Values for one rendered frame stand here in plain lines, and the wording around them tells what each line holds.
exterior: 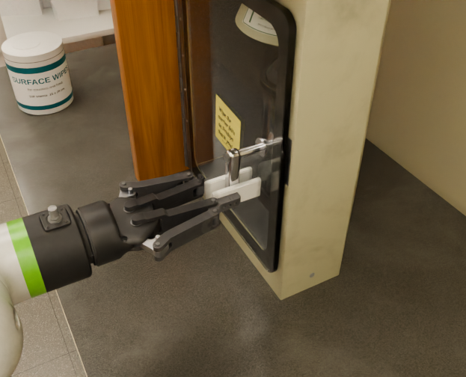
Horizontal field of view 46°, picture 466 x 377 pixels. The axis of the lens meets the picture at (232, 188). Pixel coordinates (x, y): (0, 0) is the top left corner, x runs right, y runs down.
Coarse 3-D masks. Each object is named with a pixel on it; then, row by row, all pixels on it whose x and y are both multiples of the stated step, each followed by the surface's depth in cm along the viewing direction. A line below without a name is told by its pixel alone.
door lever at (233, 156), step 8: (256, 144) 70; (264, 144) 69; (232, 152) 68; (240, 152) 69; (248, 152) 69; (256, 152) 70; (264, 152) 70; (232, 160) 68; (232, 168) 69; (232, 176) 70; (232, 184) 71
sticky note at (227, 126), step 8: (216, 96) 79; (216, 104) 80; (224, 104) 77; (216, 112) 81; (224, 112) 78; (232, 112) 76; (216, 120) 82; (224, 120) 79; (232, 120) 77; (216, 128) 83; (224, 128) 80; (232, 128) 77; (216, 136) 84; (224, 136) 81; (232, 136) 78; (224, 144) 82; (232, 144) 79
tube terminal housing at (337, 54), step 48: (288, 0) 57; (336, 0) 56; (384, 0) 59; (336, 48) 60; (336, 96) 64; (336, 144) 69; (288, 192) 70; (336, 192) 75; (240, 240) 92; (288, 240) 76; (336, 240) 82; (288, 288) 83
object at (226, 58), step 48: (192, 0) 76; (240, 0) 64; (192, 48) 82; (240, 48) 68; (288, 48) 58; (192, 96) 88; (240, 96) 72; (288, 96) 61; (192, 144) 95; (240, 144) 76
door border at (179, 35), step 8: (176, 0) 82; (176, 8) 82; (176, 32) 85; (184, 40) 84; (184, 48) 85; (184, 56) 86; (184, 64) 87; (184, 72) 88; (184, 80) 89; (184, 88) 90; (184, 96) 91; (184, 104) 93; (184, 112) 94; (184, 120) 95; (184, 128) 96; (288, 128) 64; (184, 144) 98; (184, 152) 99; (280, 224) 74
